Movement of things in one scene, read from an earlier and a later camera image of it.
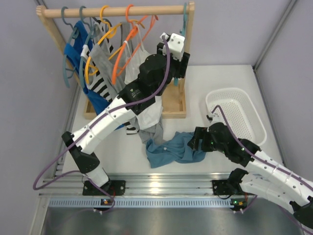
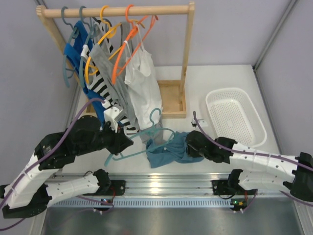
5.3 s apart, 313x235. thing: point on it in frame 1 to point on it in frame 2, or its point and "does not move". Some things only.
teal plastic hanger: (176, 79) to (135, 135)
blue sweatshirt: (176, 148) does not move
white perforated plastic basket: (240, 111) does not move
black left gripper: (183, 65) to (120, 141)
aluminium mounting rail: (140, 184) does not move
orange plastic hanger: (133, 27) does not move
